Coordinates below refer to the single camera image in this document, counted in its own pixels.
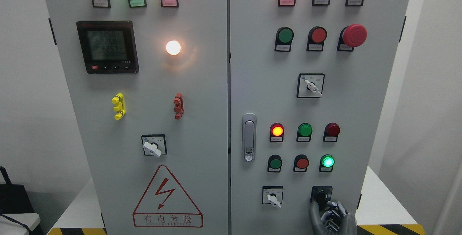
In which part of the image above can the green push button upper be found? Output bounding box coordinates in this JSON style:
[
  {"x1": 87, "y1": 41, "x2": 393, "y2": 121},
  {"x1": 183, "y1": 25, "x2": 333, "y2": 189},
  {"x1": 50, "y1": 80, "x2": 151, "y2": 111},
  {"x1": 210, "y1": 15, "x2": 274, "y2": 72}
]
[{"x1": 274, "y1": 27, "x2": 294, "y2": 52}]

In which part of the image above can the white selector switch upper right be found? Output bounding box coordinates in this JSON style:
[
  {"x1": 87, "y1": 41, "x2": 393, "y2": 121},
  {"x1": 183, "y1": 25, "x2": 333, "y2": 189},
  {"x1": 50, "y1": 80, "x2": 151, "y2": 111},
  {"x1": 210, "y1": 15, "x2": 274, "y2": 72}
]
[{"x1": 297, "y1": 73, "x2": 325, "y2": 98}]

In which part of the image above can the green push button lower right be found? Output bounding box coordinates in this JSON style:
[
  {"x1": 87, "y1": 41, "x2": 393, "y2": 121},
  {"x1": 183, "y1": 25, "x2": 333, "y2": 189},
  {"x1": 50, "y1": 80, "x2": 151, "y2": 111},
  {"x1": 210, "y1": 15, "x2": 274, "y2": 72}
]
[{"x1": 319, "y1": 154, "x2": 335, "y2": 172}]

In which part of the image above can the red lit indicator lower left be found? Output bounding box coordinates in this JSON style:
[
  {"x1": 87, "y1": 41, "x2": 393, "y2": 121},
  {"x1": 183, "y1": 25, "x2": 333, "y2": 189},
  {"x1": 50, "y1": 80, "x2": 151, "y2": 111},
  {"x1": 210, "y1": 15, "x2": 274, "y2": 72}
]
[{"x1": 269, "y1": 123, "x2": 284, "y2": 143}]

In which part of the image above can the red electric hazard warning sticker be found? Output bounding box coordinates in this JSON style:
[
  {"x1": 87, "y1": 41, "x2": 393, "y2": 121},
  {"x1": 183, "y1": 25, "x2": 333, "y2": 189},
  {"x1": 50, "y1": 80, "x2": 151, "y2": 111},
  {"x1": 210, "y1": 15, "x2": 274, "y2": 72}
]
[{"x1": 132, "y1": 165, "x2": 203, "y2": 228}]

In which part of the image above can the red terminal clip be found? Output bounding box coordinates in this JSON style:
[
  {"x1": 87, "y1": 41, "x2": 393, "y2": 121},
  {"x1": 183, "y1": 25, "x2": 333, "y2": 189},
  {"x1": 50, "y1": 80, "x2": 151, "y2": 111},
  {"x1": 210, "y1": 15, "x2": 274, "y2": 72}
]
[{"x1": 173, "y1": 93, "x2": 184, "y2": 120}]

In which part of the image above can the red push button lower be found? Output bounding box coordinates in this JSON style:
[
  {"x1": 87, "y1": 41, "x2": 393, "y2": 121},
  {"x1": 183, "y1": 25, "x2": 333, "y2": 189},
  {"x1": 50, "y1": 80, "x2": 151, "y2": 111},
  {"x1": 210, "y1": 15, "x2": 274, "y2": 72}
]
[{"x1": 293, "y1": 154, "x2": 310, "y2": 172}]

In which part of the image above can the red push button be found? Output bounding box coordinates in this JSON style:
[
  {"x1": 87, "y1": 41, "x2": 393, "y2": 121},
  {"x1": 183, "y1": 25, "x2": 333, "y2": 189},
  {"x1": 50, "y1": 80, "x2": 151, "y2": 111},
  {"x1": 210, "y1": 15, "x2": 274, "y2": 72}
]
[
  {"x1": 306, "y1": 26, "x2": 327, "y2": 51},
  {"x1": 293, "y1": 154, "x2": 310, "y2": 172}
]

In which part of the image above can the white selector switch left door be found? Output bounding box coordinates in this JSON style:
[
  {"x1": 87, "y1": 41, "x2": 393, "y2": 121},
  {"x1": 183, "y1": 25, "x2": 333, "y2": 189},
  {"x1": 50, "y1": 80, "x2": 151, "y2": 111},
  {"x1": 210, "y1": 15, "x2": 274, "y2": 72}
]
[{"x1": 141, "y1": 134, "x2": 168, "y2": 158}]

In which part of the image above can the green push button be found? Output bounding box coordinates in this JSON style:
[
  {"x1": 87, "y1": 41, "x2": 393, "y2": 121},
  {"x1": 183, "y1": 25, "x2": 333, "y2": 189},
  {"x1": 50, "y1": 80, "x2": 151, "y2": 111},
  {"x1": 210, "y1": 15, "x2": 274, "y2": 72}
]
[
  {"x1": 267, "y1": 155, "x2": 283, "y2": 173},
  {"x1": 274, "y1": 27, "x2": 294, "y2": 52},
  {"x1": 319, "y1": 154, "x2": 335, "y2": 172}
]

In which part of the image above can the black cable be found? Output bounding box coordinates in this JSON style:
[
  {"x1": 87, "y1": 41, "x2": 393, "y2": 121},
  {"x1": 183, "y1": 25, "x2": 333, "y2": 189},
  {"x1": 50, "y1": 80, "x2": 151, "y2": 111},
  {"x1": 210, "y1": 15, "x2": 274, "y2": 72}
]
[{"x1": 0, "y1": 212, "x2": 35, "y2": 232}]

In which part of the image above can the black rotary knob switch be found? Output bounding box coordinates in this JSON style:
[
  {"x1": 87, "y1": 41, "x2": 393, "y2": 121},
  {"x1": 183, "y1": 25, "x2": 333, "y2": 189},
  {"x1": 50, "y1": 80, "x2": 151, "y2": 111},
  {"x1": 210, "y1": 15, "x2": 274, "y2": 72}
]
[{"x1": 310, "y1": 186, "x2": 333, "y2": 204}]

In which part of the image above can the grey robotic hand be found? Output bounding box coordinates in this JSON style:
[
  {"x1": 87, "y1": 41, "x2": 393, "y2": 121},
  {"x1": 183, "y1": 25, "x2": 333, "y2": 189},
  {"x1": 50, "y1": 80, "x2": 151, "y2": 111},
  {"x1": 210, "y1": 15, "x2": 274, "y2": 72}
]
[{"x1": 310, "y1": 200, "x2": 357, "y2": 235}]

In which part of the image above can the white box lower left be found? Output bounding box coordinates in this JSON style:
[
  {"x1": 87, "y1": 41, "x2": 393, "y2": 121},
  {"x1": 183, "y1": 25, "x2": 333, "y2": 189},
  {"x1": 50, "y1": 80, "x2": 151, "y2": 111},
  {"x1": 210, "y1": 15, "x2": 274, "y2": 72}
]
[{"x1": 0, "y1": 213, "x2": 43, "y2": 235}]

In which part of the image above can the red push button upper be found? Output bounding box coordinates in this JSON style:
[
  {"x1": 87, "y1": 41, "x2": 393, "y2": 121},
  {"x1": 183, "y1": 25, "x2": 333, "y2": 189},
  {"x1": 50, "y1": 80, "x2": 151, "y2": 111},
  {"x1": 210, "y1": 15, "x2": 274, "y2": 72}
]
[{"x1": 306, "y1": 26, "x2": 327, "y2": 51}]

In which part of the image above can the black digital power meter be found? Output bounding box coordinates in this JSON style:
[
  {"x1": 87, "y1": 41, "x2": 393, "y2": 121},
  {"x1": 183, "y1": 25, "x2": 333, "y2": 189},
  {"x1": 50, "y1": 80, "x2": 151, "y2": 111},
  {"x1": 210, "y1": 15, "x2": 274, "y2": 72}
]
[{"x1": 76, "y1": 21, "x2": 139, "y2": 74}]

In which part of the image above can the green push button lower left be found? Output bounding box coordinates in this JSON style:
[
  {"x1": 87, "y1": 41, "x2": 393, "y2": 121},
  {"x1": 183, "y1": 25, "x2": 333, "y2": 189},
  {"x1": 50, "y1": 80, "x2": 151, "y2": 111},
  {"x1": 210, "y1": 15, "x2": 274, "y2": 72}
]
[{"x1": 267, "y1": 155, "x2": 283, "y2": 173}]

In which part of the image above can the grey electrical control cabinet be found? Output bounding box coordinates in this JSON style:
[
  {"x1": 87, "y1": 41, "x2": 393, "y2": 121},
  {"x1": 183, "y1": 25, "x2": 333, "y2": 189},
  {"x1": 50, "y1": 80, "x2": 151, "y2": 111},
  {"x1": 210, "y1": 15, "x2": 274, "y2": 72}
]
[{"x1": 46, "y1": 0, "x2": 409, "y2": 235}]

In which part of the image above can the white selector switch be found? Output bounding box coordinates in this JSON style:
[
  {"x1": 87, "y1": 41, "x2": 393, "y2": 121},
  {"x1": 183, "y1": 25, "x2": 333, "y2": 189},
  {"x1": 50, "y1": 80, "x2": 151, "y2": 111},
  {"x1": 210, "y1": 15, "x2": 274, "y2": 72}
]
[
  {"x1": 297, "y1": 73, "x2": 325, "y2": 98},
  {"x1": 261, "y1": 186, "x2": 284, "y2": 209}
]

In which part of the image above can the red emergency stop mushroom button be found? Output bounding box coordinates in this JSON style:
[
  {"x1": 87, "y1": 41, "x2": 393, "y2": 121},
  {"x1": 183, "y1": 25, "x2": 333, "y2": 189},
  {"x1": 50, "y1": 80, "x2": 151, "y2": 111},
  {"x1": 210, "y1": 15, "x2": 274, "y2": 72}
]
[{"x1": 337, "y1": 24, "x2": 367, "y2": 52}]

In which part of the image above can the yellow terminal clip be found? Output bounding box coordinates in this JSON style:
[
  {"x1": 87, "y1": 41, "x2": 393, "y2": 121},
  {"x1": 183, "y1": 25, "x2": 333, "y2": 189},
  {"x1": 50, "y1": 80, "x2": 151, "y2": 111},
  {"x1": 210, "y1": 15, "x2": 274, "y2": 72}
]
[{"x1": 111, "y1": 92, "x2": 126, "y2": 120}]

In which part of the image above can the green indicator light lower middle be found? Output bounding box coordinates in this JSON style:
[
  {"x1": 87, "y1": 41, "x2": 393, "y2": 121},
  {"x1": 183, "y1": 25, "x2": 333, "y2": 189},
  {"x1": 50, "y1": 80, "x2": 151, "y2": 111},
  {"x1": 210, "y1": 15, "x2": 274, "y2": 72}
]
[{"x1": 296, "y1": 123, "x2": 313, "y2": 143}]

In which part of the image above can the white lit indicator lamp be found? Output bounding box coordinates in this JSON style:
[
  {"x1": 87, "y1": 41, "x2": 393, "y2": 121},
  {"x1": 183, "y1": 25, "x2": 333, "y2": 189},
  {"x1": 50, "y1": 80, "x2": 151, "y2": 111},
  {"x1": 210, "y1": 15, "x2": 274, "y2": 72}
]
[{"x1": 165, "y1": 40, "x2": 182, "y2": 56}]

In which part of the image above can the red indicator light lower right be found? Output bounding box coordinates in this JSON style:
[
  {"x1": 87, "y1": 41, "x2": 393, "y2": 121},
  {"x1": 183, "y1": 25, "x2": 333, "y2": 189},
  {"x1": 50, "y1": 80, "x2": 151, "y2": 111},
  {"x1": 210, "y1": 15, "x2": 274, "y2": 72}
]
[{"x1": 323, "y1": 122, "x2": 341, "y2": 142}]

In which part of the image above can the black device with antenna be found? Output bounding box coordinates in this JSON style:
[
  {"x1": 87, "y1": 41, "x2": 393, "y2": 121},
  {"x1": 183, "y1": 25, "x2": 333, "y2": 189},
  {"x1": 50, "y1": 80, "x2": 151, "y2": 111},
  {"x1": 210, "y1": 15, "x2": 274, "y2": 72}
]
[{"x1": 0, "y1": 166, "x2": 35, "y2": 214}]

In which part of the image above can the white selector switch lower right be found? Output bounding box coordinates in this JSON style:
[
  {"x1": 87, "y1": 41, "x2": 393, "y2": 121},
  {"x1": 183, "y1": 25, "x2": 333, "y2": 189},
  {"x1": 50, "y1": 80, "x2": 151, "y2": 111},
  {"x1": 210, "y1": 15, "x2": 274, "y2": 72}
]
[{"x1": 261, "y1": 186, "x2": 284, "y2": 209}]

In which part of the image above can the silver door latch handle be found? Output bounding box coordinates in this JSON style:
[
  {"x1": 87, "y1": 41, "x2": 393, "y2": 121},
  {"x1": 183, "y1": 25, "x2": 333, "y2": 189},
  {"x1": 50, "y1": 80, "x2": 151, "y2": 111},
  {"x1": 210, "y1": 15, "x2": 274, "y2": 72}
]
[{"x1": 241, "y1": 113, "x2": 256, "y2": 162}]

